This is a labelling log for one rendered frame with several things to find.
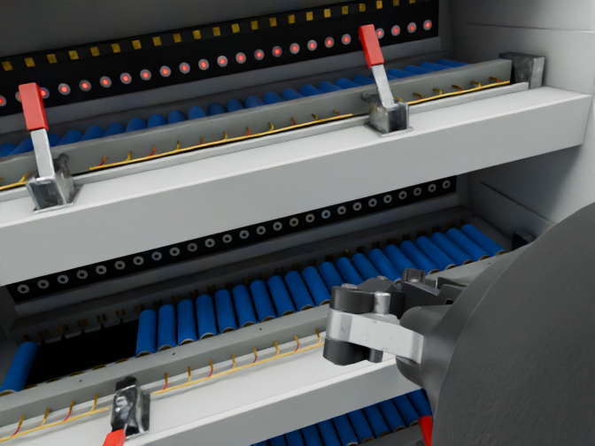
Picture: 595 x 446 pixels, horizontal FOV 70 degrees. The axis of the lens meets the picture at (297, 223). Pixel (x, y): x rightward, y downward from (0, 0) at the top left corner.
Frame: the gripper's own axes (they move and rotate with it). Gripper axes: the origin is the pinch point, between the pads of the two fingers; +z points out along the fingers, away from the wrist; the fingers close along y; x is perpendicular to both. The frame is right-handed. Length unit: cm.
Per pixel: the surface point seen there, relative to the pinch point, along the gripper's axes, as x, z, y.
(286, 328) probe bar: 5.7, 12.5, 10.2
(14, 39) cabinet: -19.2, 12.0, 42.3
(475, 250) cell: -4.3, 21.4, -8.8
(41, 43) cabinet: -19.4, 12.8, 39.9
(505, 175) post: -13.7, 24.4, -12.0
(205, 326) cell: 7.0, 14.0, 18.4
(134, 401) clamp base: 12.4, 6.7, 21.3
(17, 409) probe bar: 14.9, 6.9, 31.6
